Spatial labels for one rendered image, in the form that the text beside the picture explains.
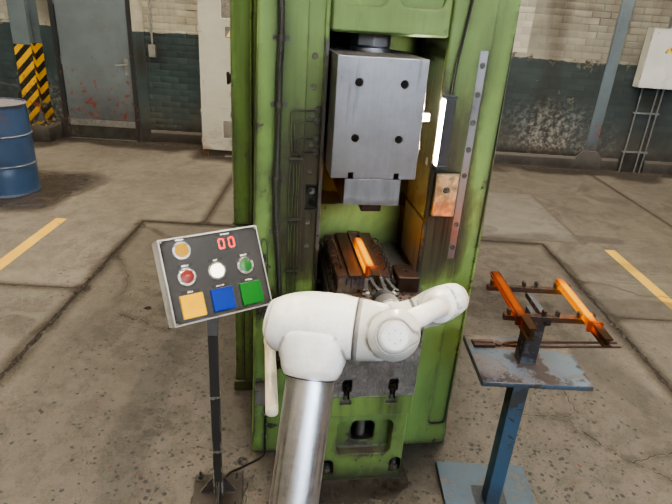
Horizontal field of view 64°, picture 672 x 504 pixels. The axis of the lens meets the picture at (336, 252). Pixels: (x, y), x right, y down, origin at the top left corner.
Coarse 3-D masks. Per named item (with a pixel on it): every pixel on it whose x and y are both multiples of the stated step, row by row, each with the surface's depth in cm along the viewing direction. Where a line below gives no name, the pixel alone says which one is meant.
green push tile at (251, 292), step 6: (246, 282) 180; (252, 282) 181; (258, 282) 182; (240, 288) 178; (246, 288) 179; (252, 288) 180; (258, 288) 181; (246, 294) 179; (252, 294) 180; (258, 294) 181; (246, 300) 179; (252, 300) 180; (258, 300) 181
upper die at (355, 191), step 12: (336, 180) 204; (348, 180) 185; (360, 180) 186; (372, 180) 186; (384, 180) 187; (396, 180) 187; (348, 192) 187; (360, 192) 188; (372, 192) 188; (384, 192) 189; (396, 192) 189; (348, 204) 189; (360, 204) 189; (372, 204) 190; (384, 204) 191; (396, 204) 191
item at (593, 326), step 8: (560, 280) 202; (560, 288) 199; (568, 288) 196; (568, 296) 192; (576, 296) 191; (576, 304) 185; (584, 312) 180; (584, 320) 179; (592, 320) 176; (592, 328) 174; (600, 328) 171; (600, 336) 169; (608, 336) 167; (600, 344) 167; (608, 344) 166
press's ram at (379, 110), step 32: (352, 64) 169; (384, 64) 171; (416, 64) 172; (352, 96) 174; (384, 96) 175; (416, 96) 176; (352, 128) 178; (384, 128) 179; (416, 128) 181; (352, 160) 182; (384, 160) 184; (416, 160) 185
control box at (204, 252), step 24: (168, 240) 169; (192, 240) 173; (216, 240) 177; (240, 240) 181; (168, 264) 168; (192, 264) 172; (168, 288) 167; (192, 288) 171; (216, 288) 175; (264, 288) 183; (168, 312) 170; (216, 312) 175
